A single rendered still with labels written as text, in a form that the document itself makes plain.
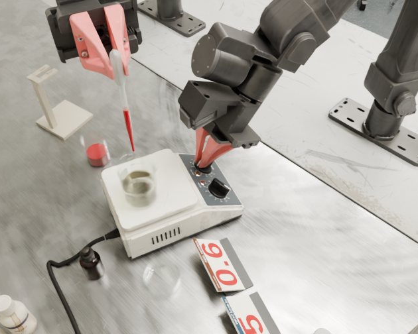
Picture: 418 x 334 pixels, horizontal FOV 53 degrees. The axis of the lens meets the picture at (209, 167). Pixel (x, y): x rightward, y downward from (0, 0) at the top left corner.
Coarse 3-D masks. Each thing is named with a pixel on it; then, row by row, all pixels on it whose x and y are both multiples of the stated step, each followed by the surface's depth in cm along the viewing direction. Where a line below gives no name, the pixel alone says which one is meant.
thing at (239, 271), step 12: (192, 240) 63; (204, 240) 65; (216, 240) 67; (228, 240) 67; (228, 252) 66; (204, 264) 61; (240, 264) 65; (240, 276) 64; (216, 288) 58; (228, 288) 60; (240, 288) 62
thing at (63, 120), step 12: (36, 72) 75; (48, 72) 75; (36, 84) 74; (48, 108) 79; (60, 108) 86; (72, 108) 86; (48, 120) 81; (60, 120) 84; (72, 120) 84; (84, 120) 84; (60, 132) 82; (72, 132) 83
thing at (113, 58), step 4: (112, 52) 43; (112, 56) 43; (112, 60) 43; (116, 60) 43; (112, 64) 44; (116, 64) 43; (116, 68) 44; (116, 72) 44; (116, 76) 45; (116, 80) 45; (120, 80) 45; (120, 84) 46
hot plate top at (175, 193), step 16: (160, 160) 67; (176, 160) 67; (112, 176) 65; (160, 176) 65; (176, 176) 65; (112, 192) 63; (160, 192) 63; (176, 192) 63; (192, 192) 63; (128, 208) 61; (160, 208) 61; (176, 208) 61; (128, 224) 60; (144, 224) 60
